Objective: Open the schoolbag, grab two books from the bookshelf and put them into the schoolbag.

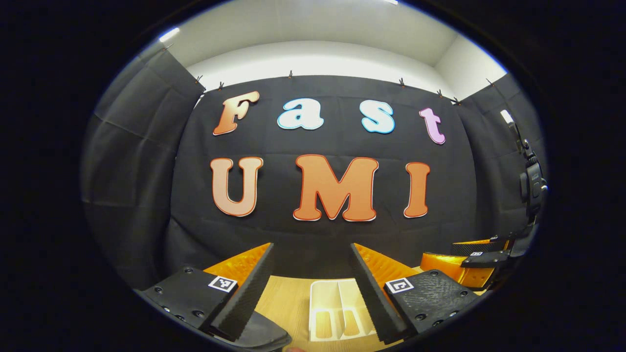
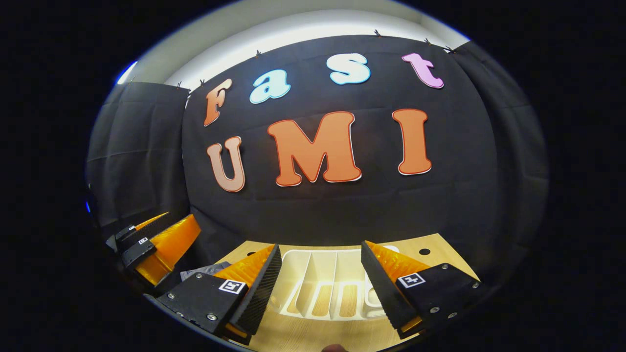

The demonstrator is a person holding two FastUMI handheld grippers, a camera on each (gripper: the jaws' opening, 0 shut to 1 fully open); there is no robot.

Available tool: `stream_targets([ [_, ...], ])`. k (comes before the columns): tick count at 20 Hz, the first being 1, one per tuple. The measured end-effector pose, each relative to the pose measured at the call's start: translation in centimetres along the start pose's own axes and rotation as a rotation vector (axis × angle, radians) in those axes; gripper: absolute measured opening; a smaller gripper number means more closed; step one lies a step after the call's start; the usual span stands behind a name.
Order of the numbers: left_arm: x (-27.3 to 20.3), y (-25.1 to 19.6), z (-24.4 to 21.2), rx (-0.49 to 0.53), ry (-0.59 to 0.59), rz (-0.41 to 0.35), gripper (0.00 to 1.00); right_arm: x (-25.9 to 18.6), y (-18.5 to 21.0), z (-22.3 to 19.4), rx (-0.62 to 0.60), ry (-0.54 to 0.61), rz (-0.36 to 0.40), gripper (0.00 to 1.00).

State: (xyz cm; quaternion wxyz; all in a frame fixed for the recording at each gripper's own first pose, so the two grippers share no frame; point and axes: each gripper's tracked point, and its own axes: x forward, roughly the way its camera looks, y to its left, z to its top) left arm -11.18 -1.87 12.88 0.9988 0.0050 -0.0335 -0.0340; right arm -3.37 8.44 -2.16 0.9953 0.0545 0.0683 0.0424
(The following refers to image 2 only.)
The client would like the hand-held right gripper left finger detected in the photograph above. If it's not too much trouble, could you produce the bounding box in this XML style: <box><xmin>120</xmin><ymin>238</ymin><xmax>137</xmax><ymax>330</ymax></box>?
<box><xmin>156</xmin><ymin>243</ymin><xmax>284</xmax><ymax>346</ymax></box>

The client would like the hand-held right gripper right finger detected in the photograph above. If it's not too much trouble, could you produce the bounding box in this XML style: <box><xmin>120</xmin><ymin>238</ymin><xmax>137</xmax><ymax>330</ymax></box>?
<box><xmin>360</xmin><ymin>240</ymin><xmax>483</xmax><ymax>340</ymax></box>

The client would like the cream plastic bookshelf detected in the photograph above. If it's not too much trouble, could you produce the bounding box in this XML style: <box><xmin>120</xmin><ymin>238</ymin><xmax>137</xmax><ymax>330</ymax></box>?
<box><xmin>268</xmin><ymin>246</ymin><xmax>401</xmax><ymax>321</ymax></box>

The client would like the grey schoolbag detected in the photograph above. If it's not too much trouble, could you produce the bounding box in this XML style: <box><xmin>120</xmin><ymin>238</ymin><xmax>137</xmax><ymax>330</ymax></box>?
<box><xmin>179</xmin><ymin>262</ymin><xmax>231</xmax><ymax>283</ymax></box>

